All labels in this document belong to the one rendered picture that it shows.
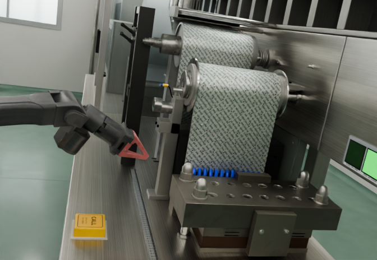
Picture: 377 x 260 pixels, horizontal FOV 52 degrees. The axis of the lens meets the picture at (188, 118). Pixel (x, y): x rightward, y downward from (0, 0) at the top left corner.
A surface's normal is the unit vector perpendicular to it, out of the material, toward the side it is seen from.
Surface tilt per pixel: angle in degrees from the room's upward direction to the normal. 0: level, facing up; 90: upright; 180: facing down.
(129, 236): 0
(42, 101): 19
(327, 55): 90
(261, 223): 90
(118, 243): 0
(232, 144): 90
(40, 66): 90
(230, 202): 0
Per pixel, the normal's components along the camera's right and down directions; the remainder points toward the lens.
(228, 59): 0.22, 0.29
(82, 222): 0.15, -0.96
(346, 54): -0.96, -0.09
